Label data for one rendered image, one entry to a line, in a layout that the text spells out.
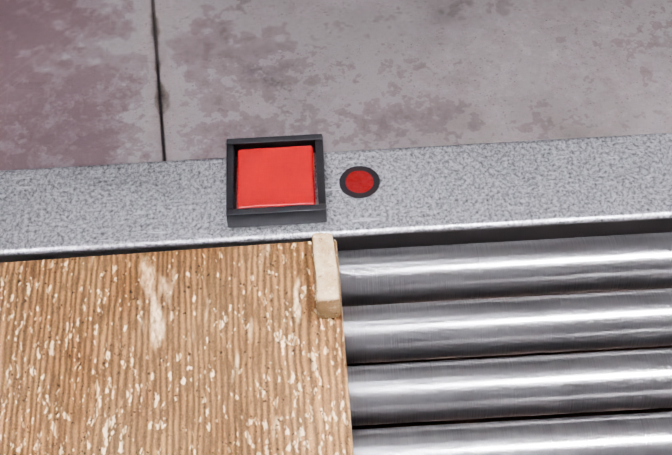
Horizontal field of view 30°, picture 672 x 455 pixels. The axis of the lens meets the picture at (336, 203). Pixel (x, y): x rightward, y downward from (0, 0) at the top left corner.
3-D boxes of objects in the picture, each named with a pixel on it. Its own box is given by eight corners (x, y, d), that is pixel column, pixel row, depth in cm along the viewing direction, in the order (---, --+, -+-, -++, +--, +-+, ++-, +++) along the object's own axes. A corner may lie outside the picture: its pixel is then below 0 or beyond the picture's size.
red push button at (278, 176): (238, 159, 100) (236, 148, 99) (313, 155, 100) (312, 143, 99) (238, 219, 96) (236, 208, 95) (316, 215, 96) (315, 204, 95)
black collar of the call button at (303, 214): (228, 152, 100) (226, 138, 99) (323, 146, 101) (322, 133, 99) (227, 228, 96) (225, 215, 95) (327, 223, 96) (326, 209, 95)
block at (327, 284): (312, 253, 92) (310, 231, 89) (337, 251, 92) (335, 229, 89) (316, 321, 88) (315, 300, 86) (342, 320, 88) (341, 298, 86)
